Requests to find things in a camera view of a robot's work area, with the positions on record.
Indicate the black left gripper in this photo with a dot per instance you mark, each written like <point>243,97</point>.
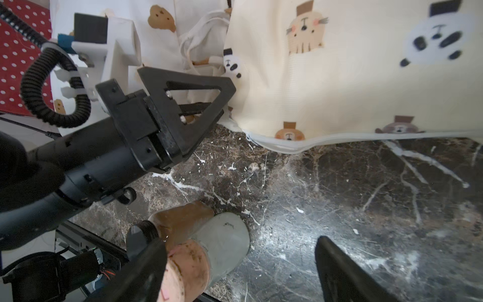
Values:
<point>145,132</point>

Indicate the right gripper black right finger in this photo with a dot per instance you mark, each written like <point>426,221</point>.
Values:
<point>342,279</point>

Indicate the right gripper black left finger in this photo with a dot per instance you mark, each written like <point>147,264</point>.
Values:
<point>139,280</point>

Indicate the white bear print pillow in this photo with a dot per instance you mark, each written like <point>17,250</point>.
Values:
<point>182,36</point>

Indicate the cream animal print pillow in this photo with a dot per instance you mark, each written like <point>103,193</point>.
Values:
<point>311,73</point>

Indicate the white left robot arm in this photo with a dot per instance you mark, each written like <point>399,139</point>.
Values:
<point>29,179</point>

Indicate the pink cap shaker bottle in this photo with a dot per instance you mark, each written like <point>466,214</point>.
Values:
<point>210,254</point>

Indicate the black cap shaker bottle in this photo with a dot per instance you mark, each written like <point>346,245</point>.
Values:
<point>173,226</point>

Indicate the red polka dot toaster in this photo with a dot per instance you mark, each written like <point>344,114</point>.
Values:
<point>17,53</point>

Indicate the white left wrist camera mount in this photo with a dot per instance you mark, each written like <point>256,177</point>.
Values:
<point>107,45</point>

